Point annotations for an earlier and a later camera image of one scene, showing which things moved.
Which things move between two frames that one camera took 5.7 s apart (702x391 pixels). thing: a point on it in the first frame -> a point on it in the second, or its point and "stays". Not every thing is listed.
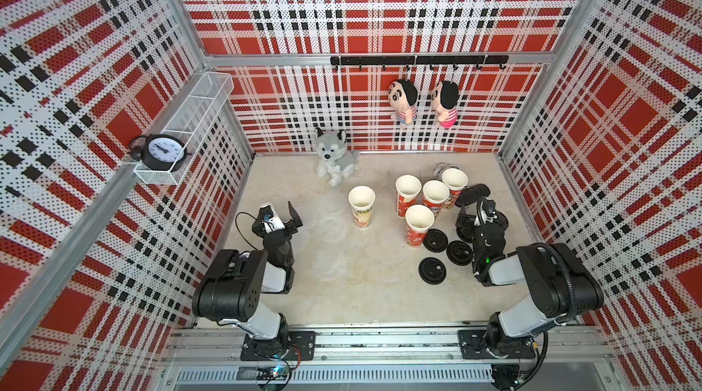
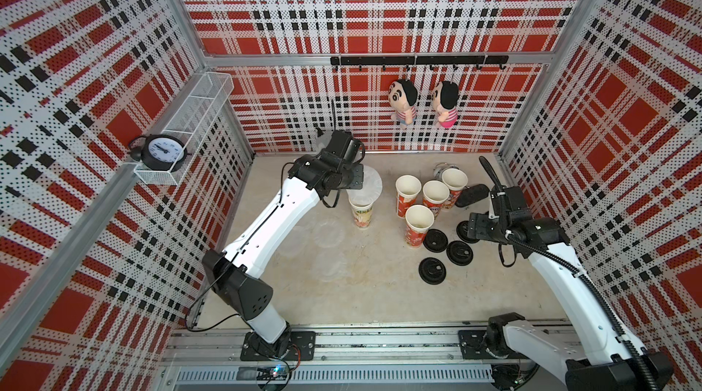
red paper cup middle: [435, 194] stays
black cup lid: [468, 232] stays
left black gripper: [290, 226] -> [357, 182]
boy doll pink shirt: [445, 97] stays
